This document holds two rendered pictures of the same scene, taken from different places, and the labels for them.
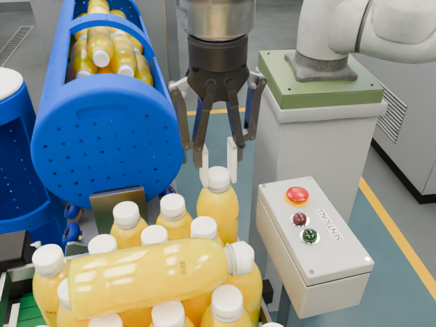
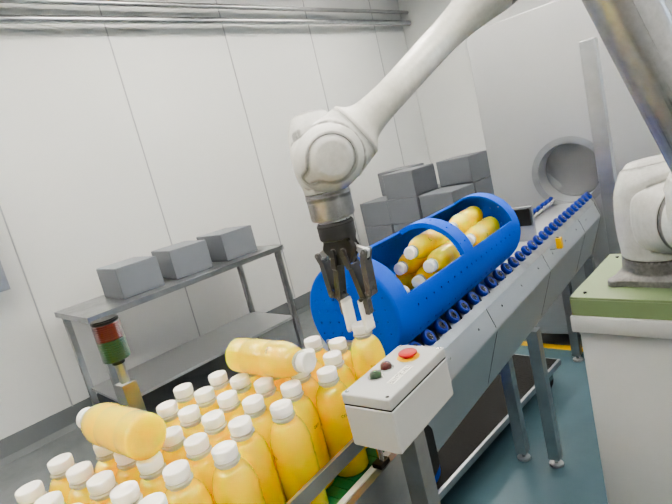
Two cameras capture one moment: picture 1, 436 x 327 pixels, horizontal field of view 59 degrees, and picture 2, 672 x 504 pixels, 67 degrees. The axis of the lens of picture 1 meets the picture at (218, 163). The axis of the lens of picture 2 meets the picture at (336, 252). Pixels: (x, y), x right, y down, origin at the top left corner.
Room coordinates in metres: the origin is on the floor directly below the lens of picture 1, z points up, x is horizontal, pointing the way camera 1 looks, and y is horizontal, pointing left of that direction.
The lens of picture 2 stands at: (-0.10, -0.82, 1.49)
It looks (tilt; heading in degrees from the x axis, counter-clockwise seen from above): 10 degrees down; 55
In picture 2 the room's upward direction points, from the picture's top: 14 degrees counter-clockwise
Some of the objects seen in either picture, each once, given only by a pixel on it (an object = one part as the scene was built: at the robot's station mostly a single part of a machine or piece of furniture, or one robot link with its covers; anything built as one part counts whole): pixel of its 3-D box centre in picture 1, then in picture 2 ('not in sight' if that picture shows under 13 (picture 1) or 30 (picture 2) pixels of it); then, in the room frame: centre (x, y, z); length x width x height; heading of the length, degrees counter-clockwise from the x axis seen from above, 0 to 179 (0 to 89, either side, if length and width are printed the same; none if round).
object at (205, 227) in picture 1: (204, 230); (333, 359); (0.41, 0.02, 1.10); 0.04 x 0.04 x 0.02
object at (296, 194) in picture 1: (297, 194); (407, 353); (0.48, -0.13, 1.11); 0.04 x 0.04 x 0.01
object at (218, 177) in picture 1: (217, 179); (361, 329); (0.48, 0.00, 1.14); 0.04 x 0.04 x 0.02
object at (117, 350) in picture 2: not in sight; (113, 348); (0.09, 0.44, 1.18); 0.06 x 0.06 x 0.05
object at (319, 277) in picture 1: (305, 240); (400, 393); (0.43, -0.14, 1.05); 0.20 x 0.10 x 0.10; 15
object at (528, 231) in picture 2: not in sight; (522, 224); (1.84, 0.53, 1.00); 0.10 x 0.04 x 0.15; 105
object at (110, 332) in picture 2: not in sight; (107, 330); (0.09, 0.44, 1.23); 0.06 x 0.06 x 0.04
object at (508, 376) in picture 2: not in sight; (512, 394); (1.55, 0.52, 0.31); 0.06 x 0.06 x 0.63; 15
